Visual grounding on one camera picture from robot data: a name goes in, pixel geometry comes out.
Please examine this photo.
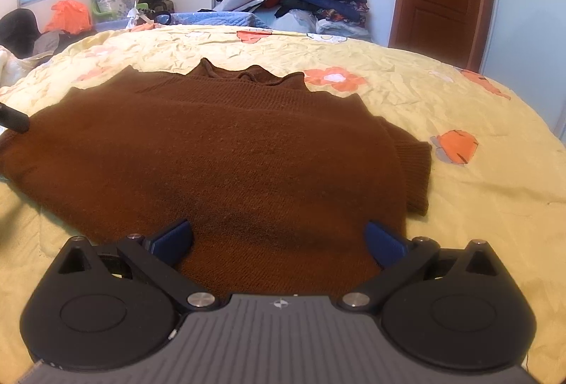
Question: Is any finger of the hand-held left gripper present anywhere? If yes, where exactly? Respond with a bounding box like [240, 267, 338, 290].
[0, 102, 31, 133]

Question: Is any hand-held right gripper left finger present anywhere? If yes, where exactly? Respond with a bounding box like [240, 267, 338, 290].
[57, 218, 220, 315]

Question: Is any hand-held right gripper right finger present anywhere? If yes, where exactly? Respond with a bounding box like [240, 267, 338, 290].
[338, 220, 500, 315]

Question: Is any brown knit sweater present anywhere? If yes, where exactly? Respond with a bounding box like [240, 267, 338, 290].
[0, 58, 433, 297]

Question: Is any white cloth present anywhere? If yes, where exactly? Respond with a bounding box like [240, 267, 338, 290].
[0, 45, 30, 89]

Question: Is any black chair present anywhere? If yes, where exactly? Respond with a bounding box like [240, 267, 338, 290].
[0, 8, 43, 58]

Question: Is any yellow carrot print blanket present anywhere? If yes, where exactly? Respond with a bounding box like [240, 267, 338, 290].
[0, 25, 566, 384]

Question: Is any orange bag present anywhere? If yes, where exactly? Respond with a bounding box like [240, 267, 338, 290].
[43, 0, 96, 35]

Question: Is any dark green bag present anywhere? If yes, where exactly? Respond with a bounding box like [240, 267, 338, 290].
[137, 0, 174, 14]

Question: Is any blue quilted blanket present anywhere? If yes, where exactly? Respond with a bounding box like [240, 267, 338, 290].
[169, 11, 273, 30]

